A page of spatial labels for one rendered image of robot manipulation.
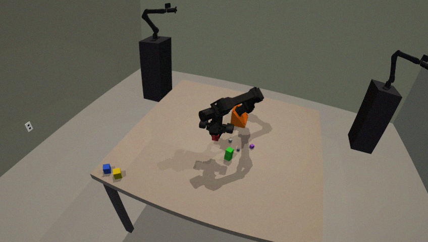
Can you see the blue block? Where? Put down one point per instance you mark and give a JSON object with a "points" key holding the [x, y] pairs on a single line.
{"points": [[106, 168]]}

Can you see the yellow block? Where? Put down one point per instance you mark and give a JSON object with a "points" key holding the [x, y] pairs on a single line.
{"points": [[117, 173]]}

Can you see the green block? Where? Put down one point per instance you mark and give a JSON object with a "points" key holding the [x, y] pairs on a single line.
{"points": [[229, 151], [228, 158]]}

